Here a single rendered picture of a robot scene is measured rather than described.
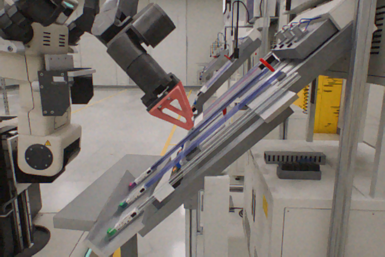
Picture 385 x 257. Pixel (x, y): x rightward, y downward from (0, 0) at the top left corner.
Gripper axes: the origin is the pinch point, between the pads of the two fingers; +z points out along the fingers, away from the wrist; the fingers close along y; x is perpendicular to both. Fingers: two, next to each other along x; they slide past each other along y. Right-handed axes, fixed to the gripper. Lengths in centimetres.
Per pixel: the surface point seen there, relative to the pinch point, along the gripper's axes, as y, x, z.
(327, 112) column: 344, -102, 174
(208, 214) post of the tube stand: 9.1, 13.5, 22.2
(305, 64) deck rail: 36, -33, 16
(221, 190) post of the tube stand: 9.0, 7.1, 19.5
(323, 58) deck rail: 36, -38, 19
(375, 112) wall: 261, -122, 171
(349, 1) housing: 37, -54, 10
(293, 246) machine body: 37, 8, 65
